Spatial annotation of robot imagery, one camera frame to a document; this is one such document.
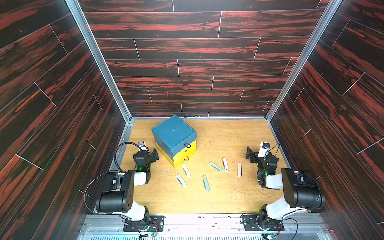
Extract teal drawer cabinet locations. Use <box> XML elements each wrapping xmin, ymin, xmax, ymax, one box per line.
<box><xmin>152</xmin><ymin>115</ymin><xmax>197</xmax><ymax>158</ymax></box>

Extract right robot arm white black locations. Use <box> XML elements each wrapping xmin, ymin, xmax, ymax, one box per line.
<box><xmin>240</xmin><ymin>142</ymin><xmax>326</xmax><ymax>232</ymax></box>

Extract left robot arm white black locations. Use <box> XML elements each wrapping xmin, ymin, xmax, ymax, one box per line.
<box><xmin>83</xmin><ymin>149</ymin><xmax>159</xmax><ymax>232</ymax></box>

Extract yellow drawer unit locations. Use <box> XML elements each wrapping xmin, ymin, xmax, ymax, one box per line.
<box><xmin>156</xmin><ymin>140</ymin><xmax>197</xmax><ymax>168</ymax></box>

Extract white fruit knife lower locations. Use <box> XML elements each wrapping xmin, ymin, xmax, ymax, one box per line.
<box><xmin>176</xmin><ymin>174</ymin><xmax>187</xmax><ymax>188</ymax></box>

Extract white fruit knife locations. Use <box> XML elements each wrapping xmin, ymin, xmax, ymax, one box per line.
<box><xmin>176</xmin><ymin>174</ymin><xmax>187</xmax><ymax>188</ymax></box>
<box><xmin>182</xmin><ymin>164</ymin><xmax>192</xmax><ymax>178</ymax></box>

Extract white fruit knife upper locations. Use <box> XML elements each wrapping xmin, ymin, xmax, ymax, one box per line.
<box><xmin>182</xmin><ymin>164</ymin><xmax>192</xmax><ymax>178</ymax></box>

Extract green fruit knife upper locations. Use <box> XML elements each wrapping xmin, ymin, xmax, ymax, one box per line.
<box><xmin>209</xmin><ymin>162</ymin><xmax>224</xmax><ymax>172</ymax></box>

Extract green fruit knife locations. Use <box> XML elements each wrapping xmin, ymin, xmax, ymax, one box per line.
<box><xmin>209</xmin><ymin>162</ymin><xmax>224</xmax><ymax>172</ymax></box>
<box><xmin>202</xmin><ymin>175</ymin><xmax>210</xmax><ymax>192</ymax></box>

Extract green fruit knife lower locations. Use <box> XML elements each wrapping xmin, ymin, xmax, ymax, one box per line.
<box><xmin>202</xmin><ymin>175</ymin><xmax>210</xmax><ymax>192</ymax></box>

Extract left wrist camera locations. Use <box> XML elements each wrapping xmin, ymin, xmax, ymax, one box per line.
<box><xmin>138</xmin><ymin>142</ymin><xmax>150</xmax><ymax>152</ymax></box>

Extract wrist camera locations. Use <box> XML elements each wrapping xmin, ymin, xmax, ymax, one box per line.
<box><xmin>138</xmin><ymin>142</ymin><xmax>150</xmax><ymax>152</ymax></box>
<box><xmin>258</xmin><ymin>142</ymin><xmax>271</xmax><ymax>158</ymax></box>

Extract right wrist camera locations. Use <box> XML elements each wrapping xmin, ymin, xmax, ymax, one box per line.
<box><xmin>258</xmin><ymin>142</ymin><xmax>271</xmax><ymax>158</ymax></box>

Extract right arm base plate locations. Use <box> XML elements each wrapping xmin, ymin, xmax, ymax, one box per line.
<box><xmin>240</xmin><ymin>213</ymin><xmax>285</xmax><ymax>232</ymax></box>

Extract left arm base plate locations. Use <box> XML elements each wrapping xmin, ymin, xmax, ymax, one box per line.
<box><xmin>123</xmin><ymin>215</ymin><xmax>165</xmax><ymax>233</ymax></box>

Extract aluminium front rail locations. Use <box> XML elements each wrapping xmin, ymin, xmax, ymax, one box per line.
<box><xmin>77</xmin><ymin>214</ymin><xmax>335</xmax><ymax>240</ymax></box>

